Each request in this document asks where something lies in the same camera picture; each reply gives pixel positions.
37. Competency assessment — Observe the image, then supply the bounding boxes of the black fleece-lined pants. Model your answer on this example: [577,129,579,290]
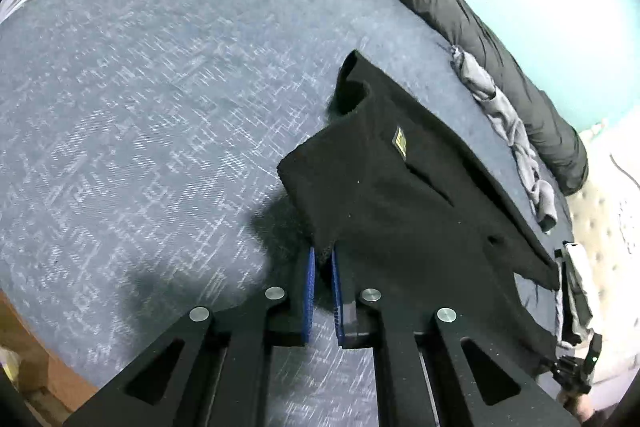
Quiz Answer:
[278,52,559,375]

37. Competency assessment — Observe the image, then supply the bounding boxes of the grey knit garment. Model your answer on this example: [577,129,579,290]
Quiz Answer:
[451,46,558,234]

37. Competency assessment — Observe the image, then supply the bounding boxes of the dark grey rolled duvet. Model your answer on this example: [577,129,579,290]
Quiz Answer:
[399,0,589,196]

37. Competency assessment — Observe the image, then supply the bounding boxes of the blue patterned bed sheet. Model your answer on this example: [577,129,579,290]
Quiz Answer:
[1,0,527,384]

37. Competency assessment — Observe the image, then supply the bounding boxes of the white folded clothes stack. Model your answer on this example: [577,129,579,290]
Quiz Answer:
[554,242,602,348]

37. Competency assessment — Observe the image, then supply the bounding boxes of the cream tufted headboard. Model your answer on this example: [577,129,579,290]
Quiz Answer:
[567,108,639,381]

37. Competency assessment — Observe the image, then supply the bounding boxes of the person's right hand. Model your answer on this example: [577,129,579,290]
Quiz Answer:
[558,390,596,424]

